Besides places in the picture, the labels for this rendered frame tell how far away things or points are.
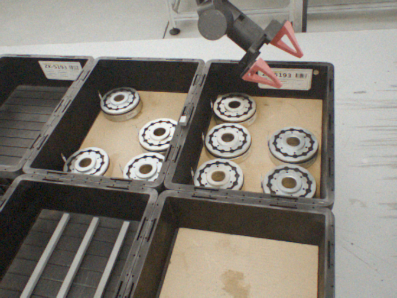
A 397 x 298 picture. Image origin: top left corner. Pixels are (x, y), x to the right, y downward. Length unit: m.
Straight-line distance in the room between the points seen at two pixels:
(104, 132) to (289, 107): 0.46
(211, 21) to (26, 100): 0.65
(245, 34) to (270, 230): 0.39
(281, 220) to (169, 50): 0.93
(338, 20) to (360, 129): 1.90
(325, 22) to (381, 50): 1.54
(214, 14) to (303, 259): 0.47
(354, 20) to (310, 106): 2.03
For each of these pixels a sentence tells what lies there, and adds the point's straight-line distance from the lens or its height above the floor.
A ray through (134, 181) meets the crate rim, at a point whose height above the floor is 0.93.
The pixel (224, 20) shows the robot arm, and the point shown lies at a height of 1.12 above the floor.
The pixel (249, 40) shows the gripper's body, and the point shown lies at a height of 1.05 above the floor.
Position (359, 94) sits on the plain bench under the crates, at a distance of 1.25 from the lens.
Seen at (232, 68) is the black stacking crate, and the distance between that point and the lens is 0.98.
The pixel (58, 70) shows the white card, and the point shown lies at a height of 0.89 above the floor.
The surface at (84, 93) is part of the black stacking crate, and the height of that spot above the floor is 0.91.
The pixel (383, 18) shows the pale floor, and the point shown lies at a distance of 3.04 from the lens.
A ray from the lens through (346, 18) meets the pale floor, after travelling 3.01.
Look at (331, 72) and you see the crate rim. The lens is 0.93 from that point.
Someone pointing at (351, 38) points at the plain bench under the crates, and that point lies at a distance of 1.48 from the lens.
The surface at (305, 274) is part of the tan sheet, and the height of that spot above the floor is 0.83.
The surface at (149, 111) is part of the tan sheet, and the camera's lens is 1.03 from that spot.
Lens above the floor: 1.49
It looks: 47 degrees down
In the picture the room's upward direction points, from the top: 11 degrees counter-clockwise
